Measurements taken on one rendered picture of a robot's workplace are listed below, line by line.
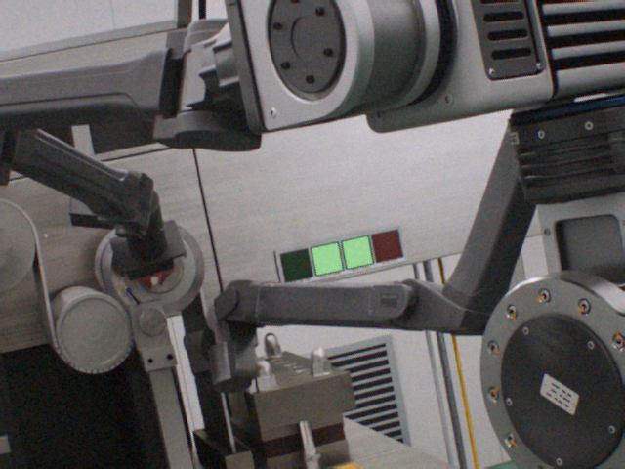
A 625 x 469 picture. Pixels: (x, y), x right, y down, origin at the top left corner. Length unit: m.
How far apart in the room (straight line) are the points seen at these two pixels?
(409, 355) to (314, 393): 2.93
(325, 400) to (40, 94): 0.95
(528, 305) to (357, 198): 1.35
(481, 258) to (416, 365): 3.53
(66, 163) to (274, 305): 0.38
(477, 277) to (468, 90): 0.52
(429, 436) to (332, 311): 3.39
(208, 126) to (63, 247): 1.25
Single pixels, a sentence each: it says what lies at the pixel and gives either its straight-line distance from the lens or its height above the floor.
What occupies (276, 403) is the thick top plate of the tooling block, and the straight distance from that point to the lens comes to 2.01.
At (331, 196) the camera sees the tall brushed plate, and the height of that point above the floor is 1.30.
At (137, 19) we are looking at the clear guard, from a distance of 2.36.
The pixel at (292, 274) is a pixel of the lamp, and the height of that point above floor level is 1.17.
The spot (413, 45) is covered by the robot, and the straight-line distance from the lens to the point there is 0.93.
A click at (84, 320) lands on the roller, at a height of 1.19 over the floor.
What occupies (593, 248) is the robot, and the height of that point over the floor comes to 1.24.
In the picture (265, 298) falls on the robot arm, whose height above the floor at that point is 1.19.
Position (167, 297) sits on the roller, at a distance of 1.99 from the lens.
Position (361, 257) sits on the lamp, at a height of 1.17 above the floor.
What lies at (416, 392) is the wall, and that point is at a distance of 4.97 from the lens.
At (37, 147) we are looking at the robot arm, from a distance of 1.47.
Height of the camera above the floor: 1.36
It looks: 3 degrees down
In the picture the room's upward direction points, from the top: 11 degrees counter-clockwise
